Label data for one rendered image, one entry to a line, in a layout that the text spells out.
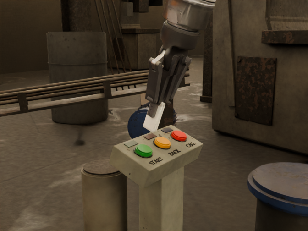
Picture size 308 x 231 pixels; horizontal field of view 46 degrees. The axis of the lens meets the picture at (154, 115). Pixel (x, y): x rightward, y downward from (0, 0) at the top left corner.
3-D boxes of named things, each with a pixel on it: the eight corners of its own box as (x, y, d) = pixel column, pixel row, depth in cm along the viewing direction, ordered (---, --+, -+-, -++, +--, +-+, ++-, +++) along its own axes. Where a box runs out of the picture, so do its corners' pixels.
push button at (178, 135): (167, 137, 93) (169, 131, 93) (175, 134, 97) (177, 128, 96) (179, 145, 92) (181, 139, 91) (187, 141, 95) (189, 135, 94)
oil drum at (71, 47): (39, 119, 370) (32, 30, 350) (82, 109, 417) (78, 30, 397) (79, 128, 336) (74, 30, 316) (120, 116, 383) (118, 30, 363)
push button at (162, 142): (150, 144, 87) (152, 138, 87) (159, 140, 91) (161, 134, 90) (162, 152, 86) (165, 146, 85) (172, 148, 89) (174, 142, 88)
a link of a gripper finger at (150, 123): (163, 104, 76) (162, 105, 76) (154, 132, 79) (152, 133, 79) (153, 98, 78) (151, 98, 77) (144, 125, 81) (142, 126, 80)
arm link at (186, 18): (159, -14, 66) (151, 17, 69) (200, 1, 62) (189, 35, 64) (185, -10, 73) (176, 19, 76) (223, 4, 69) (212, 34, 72)
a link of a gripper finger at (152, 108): (161, 96, 75) (153, 98, 73) (155, 117, 77) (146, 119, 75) (156, 93, 76) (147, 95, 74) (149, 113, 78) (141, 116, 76)
